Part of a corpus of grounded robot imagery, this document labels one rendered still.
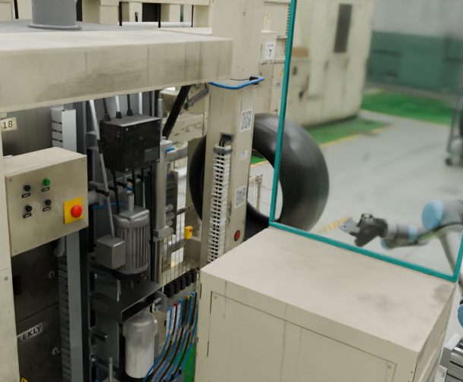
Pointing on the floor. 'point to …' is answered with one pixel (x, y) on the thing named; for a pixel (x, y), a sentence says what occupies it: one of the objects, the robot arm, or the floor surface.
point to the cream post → (232, 116)
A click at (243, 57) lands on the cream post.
